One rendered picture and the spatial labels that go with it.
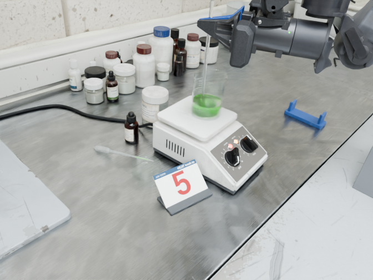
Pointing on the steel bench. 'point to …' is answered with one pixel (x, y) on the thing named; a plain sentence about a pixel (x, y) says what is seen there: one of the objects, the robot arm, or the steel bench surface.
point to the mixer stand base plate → (24, 204)
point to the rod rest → (306, 116)
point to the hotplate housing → (200, 153)
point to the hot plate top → (216, 125)
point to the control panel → (249, 159)
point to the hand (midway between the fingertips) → (217, 25)
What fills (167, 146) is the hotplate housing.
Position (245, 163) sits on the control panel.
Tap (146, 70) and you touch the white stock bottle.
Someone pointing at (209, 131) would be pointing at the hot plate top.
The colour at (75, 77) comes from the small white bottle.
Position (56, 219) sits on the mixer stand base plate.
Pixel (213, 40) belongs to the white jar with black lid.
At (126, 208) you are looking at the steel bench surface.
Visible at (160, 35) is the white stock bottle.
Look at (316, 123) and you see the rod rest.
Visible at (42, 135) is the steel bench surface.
